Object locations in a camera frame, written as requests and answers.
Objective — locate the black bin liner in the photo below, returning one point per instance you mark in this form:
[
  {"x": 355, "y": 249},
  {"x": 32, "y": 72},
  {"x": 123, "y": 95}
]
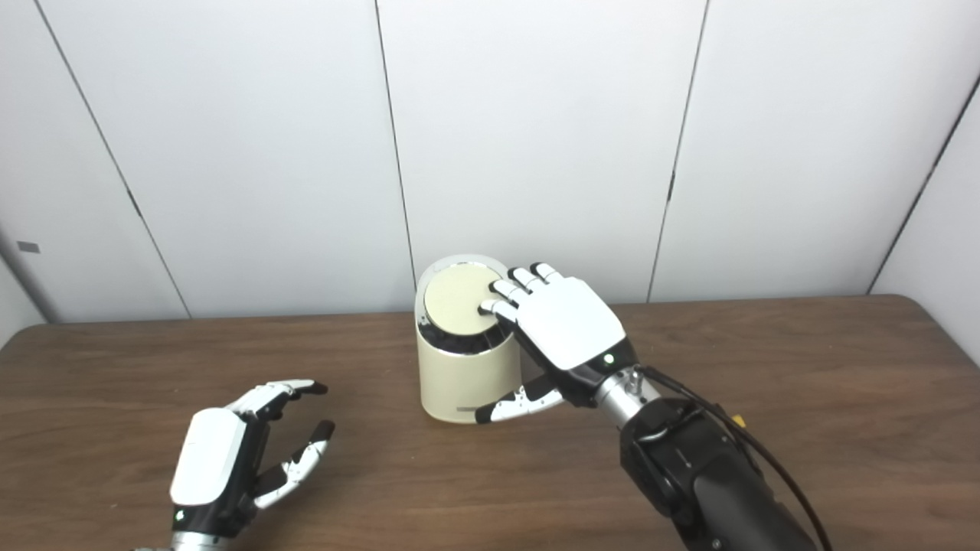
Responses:
[{"x": 459, "y": 343}]

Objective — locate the grey wall label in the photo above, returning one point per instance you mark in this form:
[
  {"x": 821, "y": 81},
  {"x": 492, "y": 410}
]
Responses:
[{"x": 28, "y": 247}]

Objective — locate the cream-colored bin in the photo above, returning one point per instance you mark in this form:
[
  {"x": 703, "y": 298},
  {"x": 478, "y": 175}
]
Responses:
[{"x": 459, "y": 383}]

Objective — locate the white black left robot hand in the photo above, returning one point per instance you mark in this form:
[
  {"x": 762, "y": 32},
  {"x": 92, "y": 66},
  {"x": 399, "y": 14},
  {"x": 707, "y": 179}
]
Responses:
[{"x": 210, "y": 459}]

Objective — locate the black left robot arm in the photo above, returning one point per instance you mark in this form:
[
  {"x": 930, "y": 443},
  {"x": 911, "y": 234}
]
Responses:
[{"x": 191, "y": 542}]

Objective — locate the cream round bin lid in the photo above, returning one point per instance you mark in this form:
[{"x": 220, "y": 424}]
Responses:
[{"x": 455, "y": 298}]

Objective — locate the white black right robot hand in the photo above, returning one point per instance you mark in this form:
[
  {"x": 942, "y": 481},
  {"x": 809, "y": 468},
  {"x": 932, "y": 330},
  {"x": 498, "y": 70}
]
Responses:
[{"x": 570, "y": 321}]

